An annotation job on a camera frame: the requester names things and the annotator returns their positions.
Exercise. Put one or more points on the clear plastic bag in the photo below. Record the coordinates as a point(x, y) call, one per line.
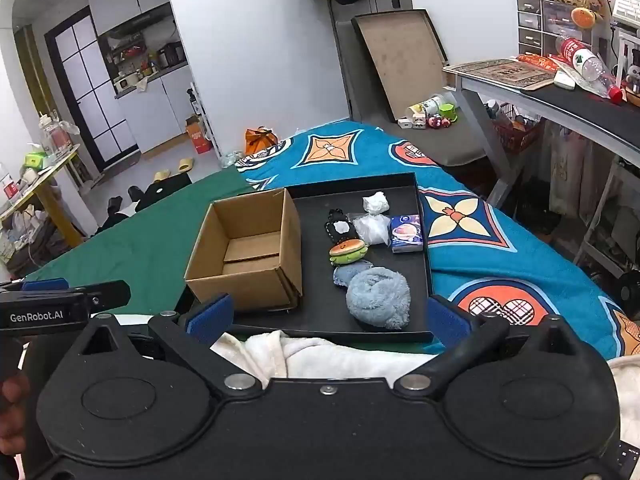
point(372, 230)

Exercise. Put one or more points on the small blue round cloth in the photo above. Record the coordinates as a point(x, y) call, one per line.
point(345, 276)

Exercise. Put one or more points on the black desk mat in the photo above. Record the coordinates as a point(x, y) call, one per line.
point(590, 106)

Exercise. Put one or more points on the brown patterned mat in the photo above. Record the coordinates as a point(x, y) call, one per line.
point(495, 72)

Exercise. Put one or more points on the blue fuzzy cloth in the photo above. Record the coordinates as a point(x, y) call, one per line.
point(380, 300)

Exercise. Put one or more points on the blue printed tissue packet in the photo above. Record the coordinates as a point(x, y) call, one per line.
point(406, 235)

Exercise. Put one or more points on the small white toy figure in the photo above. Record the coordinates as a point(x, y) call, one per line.
point(418, 121)

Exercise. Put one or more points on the green bed sheet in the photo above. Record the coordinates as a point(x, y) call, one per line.
point(140, 240)

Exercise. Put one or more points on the white keyboard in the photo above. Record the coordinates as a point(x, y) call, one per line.
point(625, 5)

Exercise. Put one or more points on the grey drawer organizer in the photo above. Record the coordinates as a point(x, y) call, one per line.
point(530, 25)

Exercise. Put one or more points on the wooden side table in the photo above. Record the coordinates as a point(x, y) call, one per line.
point(47, 195)

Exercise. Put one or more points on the red-label plastic bottle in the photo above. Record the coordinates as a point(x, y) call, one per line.
point(580, 57)

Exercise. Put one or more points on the beige tote bag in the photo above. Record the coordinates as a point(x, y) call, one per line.
point(575, 170)

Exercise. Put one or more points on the green tissue box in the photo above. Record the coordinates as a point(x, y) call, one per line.
point(33, 161)

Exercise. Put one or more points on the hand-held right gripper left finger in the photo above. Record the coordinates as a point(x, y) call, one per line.
point(212, 312)

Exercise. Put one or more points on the small white flat box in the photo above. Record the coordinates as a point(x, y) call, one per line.
point(404, 123)

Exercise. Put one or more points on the brown cardboard box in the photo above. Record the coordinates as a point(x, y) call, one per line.
point(240, 285)

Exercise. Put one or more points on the red flat packet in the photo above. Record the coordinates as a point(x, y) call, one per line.
point(540, 62)

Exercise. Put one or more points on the black fan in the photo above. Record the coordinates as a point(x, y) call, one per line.
point(629, 292)

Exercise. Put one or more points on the black-framed sliding door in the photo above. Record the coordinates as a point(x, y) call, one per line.
point(90, 90)

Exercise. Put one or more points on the grey desk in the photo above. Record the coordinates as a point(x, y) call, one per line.
point(575, 117)

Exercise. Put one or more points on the blue printed blanket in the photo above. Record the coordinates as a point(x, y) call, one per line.
point(500, 270)

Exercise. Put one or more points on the black flat case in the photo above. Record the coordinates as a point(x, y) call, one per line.
point(165, 195)

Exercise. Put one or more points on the black-framed brown board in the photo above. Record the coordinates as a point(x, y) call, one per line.
point(400, 60)

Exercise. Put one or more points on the person's left hand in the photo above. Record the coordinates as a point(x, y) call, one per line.
point(10, 425)

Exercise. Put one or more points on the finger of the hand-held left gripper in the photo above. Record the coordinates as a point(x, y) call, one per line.
point(45, 284)
point(107, 294)

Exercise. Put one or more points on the white crumpled tissue wad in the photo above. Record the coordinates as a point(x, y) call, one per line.
point(376, 202)

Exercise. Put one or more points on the white fleece cloth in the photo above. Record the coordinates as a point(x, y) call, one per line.
point(627, 395)
point(310, 357)

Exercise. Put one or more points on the white kitchen counter cabinet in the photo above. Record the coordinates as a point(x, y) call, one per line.
point(160, 110)

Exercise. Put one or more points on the orange cardboard box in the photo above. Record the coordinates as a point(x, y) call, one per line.
point(200, 137)

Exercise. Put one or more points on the small green cup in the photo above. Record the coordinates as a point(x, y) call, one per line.
point(448, 111)

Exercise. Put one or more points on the burger plush toy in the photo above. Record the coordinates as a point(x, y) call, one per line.
point(347, 252)

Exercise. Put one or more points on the black shoe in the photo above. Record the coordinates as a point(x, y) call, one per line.
point(115, 205)
point(136, 194)

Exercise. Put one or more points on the black tray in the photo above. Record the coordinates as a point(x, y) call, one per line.
point(320, 310)

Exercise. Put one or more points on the black kitchen appliance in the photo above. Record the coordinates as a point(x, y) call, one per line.
point(172, 55)

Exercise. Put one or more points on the red round toy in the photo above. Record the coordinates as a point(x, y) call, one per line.
point(444, 123)
point(433, 123)

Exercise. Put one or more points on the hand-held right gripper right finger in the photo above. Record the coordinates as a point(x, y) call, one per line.
point(447, 320)

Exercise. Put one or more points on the glass jar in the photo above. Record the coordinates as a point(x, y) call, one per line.
point(54, 137)

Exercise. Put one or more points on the orange bag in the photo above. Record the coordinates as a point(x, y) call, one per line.
point(260, 142)

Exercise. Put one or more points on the black plush toy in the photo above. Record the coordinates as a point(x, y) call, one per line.
point(342, 227)

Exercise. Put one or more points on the yellow slipper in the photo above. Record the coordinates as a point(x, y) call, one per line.
point(161, 176)
point(185, 165)

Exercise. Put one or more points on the orange plush toy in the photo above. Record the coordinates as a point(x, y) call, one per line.
point(584, 16)

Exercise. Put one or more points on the red plastic basket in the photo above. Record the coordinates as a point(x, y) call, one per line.
point(515, 136)

